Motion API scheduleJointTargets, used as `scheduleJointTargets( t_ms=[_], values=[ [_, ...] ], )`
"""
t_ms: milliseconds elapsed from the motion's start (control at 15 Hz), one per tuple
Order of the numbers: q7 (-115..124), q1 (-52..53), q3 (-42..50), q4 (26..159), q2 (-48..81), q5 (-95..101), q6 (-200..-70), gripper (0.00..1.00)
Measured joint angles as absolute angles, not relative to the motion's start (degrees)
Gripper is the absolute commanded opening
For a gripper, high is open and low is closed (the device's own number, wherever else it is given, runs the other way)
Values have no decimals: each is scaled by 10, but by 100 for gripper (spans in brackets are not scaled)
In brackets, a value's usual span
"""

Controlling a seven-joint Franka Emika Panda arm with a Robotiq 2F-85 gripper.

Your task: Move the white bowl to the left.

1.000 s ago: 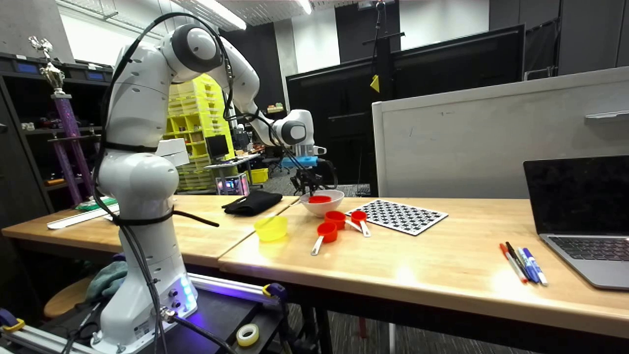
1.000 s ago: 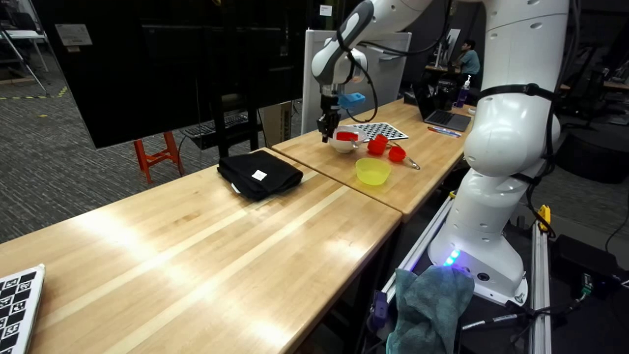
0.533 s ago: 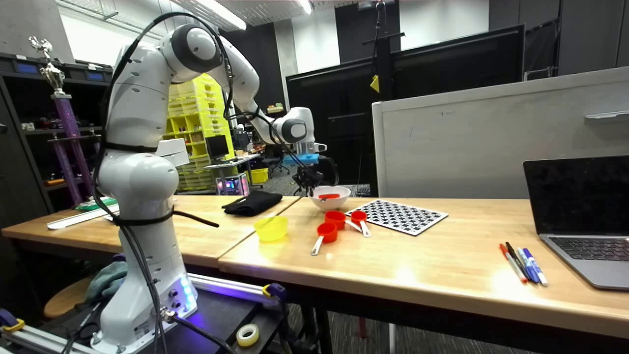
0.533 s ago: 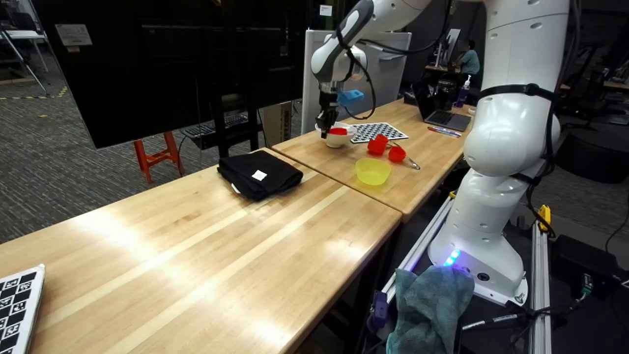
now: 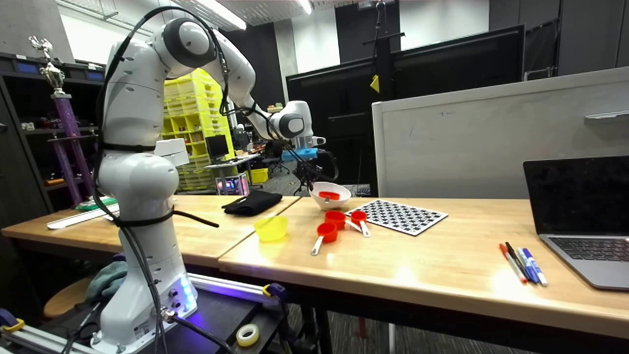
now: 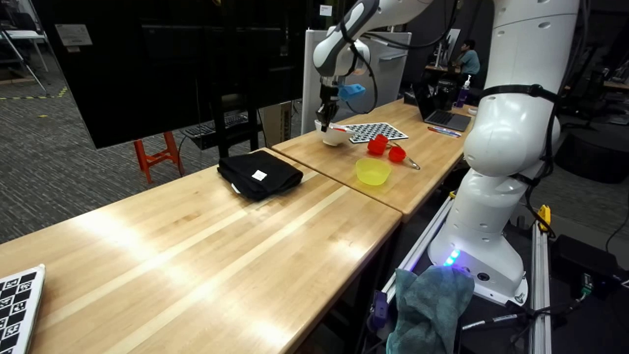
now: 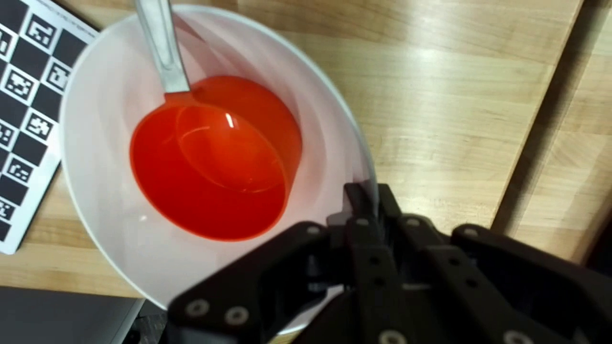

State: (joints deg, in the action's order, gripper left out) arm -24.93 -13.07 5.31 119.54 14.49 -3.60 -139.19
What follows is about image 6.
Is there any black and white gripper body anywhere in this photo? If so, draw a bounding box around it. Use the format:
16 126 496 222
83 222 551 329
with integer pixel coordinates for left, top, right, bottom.
317 77 343 116

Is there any yellow plastic cup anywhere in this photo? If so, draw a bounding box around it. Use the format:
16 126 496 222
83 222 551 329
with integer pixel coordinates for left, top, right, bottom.
354 156 396 189

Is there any checkerboard calibration sheet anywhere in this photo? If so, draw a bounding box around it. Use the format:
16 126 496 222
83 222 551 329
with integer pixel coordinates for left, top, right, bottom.
341 120 409 146

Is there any orange metal stool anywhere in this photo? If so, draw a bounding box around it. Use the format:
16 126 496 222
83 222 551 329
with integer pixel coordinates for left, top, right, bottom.
132 130 187 187

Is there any black folded cloth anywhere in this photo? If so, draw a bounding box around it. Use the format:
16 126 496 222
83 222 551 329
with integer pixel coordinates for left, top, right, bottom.
217 150 305 203

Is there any aluminium rail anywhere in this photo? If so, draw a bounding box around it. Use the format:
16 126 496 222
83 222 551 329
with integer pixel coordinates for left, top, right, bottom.
529 203 555 354
382 193 459 311

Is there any teal cloth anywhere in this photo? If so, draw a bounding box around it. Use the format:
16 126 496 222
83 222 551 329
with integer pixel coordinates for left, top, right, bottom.
384 264 476 354

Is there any person in teal shirt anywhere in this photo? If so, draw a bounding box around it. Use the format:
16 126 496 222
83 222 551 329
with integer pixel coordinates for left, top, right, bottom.
457 38 484 79

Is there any black power box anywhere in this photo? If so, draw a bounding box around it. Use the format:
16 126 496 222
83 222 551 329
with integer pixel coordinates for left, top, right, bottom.
555 234 620 285

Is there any white bowl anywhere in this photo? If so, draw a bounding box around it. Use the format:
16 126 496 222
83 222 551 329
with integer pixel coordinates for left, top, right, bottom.
315 120 354 148

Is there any large black screen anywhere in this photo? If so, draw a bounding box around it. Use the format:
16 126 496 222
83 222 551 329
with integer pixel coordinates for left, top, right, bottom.
38 0 311 150

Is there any red measuring cup white handle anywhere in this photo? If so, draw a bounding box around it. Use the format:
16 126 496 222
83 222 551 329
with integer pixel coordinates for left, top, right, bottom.
388 144 423 171

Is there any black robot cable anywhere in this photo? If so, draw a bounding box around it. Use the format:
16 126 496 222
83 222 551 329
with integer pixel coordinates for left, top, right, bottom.
327 0 629 331

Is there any red pen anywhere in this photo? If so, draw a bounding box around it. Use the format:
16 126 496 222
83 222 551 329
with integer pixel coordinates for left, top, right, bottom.
427 124 461 138

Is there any grey laptop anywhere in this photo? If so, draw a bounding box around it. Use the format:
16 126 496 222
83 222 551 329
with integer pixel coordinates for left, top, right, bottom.
413 81 474 134

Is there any white marker calibration board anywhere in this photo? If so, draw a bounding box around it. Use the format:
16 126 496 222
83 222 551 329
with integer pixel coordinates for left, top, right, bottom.
0 264 48 354

